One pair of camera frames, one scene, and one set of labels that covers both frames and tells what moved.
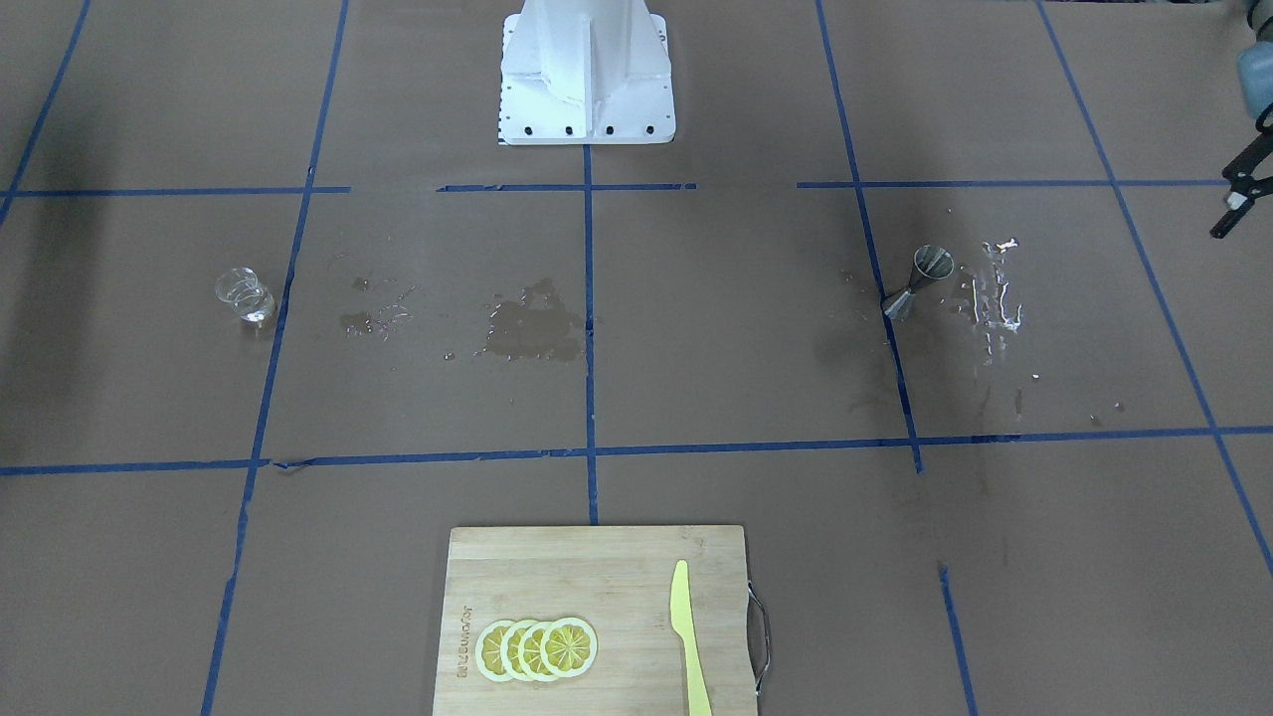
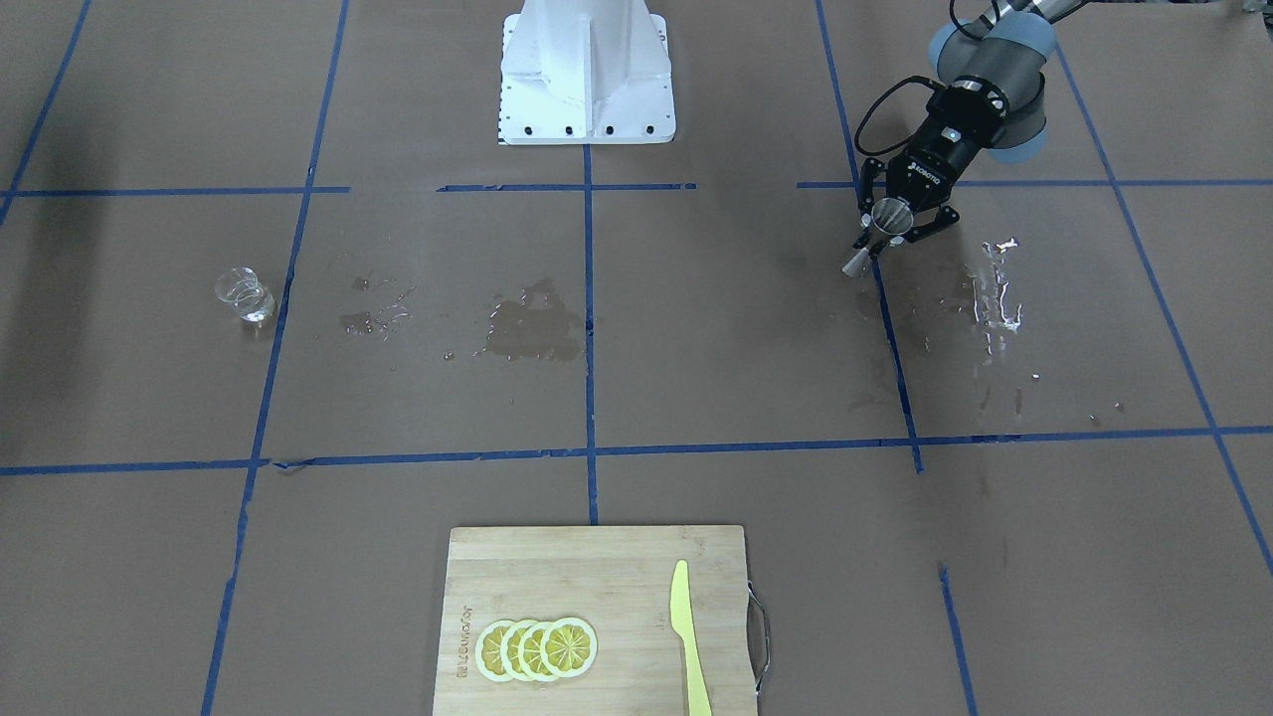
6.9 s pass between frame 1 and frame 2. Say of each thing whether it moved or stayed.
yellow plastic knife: stayed
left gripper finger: moved
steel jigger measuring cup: moved
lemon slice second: stayed
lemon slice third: stayed
